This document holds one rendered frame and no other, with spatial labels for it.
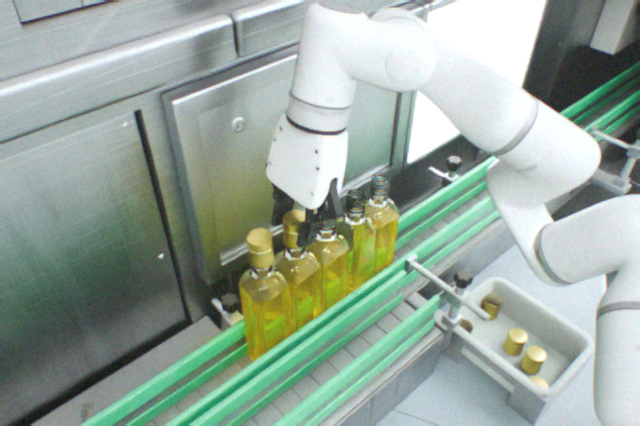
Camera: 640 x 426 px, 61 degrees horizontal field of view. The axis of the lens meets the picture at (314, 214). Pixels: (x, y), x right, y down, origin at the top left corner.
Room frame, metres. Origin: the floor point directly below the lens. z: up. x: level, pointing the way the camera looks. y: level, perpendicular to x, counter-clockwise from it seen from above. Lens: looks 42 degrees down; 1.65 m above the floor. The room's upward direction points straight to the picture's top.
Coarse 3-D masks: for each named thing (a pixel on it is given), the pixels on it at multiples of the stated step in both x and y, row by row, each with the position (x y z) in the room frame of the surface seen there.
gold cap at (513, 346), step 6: (510, 330) 0.62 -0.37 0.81; (516, 330) 0.62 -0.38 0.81; (522, 330) 0.62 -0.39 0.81; (510, 336) 0.60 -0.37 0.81; (516, 336) 0.60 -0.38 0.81; (522, 336) 0.60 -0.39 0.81; (504, 342) 0.61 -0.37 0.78; (510, 342) 0.60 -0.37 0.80; (516, 342) 0.59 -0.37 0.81; (522, 342) 0.59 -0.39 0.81; (504, 348) 0.60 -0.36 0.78; (510, 348) 0.59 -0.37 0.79; (516, 348) 0.59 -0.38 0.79; (522, 348) 0.59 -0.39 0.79; (510, 354) 0.59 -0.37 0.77; (516, 354) 0.59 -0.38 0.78
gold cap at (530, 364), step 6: (528, 348) 0.58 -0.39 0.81; (534, 348) 0.58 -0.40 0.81; (540, 348) 0.58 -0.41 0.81; (528, 354) 0.56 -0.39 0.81; (534, 354) 0.56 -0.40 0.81; (540, 354) 0.56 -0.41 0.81; (522, 360) 0.57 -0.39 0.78; (528, 360) 0.56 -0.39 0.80; (534, 360) 0.55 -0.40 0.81; (540, 360) 0.55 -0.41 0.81; (522, 366) 0.56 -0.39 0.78; (528, 366) 0.55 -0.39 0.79; (534, 366) 0.55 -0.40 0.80; (540, 366) 0.55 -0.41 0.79; (528, 372) 0.55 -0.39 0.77; (534, 372) 0.55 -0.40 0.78
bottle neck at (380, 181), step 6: (372, 174) 0.67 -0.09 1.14; (378, 174) 0.67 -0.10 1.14; (384, 174) 0.67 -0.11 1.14; (372, 180) 0.66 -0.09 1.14; (378, 180) 0.65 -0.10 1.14; (384, 180) 0.67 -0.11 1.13; (372, 186) 0.66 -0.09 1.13; (378, 186) 0.65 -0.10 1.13; (384, 186) 0.65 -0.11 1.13; (372, 192) 0.66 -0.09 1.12; (378, 192) 0.65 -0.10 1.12; (384, 192) 0.65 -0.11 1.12; (372, 198) 0.66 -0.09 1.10; (378, 198) 0.65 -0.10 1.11; (384, 198) 0.65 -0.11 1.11; (372, 204) 0.65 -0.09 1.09; (378, 204) 0.65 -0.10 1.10; (384, 204) 0.65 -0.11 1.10
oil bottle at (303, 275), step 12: (276, 264) 0.54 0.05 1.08; (288, 264) 0.53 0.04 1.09; (300, 264) 0.53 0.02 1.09; (312, 264) 0.53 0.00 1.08; (288, 276) 0.52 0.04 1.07; (300, 276) 0.52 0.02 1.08; (312, 276) 0.53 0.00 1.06; (300, 288) 0.51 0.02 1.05; (312, 288) 0.53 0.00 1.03; (300, 300) 0.51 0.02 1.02; (312, 300) 0.53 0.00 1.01; (300, 312) 0.51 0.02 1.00; (312, 312) 0.53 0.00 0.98; (300, 324) 0.51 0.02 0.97
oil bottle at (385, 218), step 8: (368, 200) 0.67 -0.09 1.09; (368, 208) 0.65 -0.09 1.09; (376, 208) 0.65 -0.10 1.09; (384, 208) 0.65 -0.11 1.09; (392, 208) 0.65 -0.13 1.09; (368, 216) 0.64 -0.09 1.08; (376, 216) 0.64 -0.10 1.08; (384, 216) 0.64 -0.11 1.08; (392, 216) 0.65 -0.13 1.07; (376, 224) 0.63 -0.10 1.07; (384, 224) 0.63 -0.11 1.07; (392, 224) 0.65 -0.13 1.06; (384, 232) 0.64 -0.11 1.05; (392, 232) 0.65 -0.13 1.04; (376, 240) 0.63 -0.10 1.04; (384, 240) 0.64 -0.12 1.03; (392, 240) 0.65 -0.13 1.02; (376, 248) 0.63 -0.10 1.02; (384, 248) 0.64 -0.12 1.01; (392, 248) 0.65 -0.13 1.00; (376, 256) 0.63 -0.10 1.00; (384, 256) 0.64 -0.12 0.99; (392, 256) 0.66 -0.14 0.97; (376, 264) 0.63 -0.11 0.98; (384, 264) 0.64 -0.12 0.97; (376, 272) 0.63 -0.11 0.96
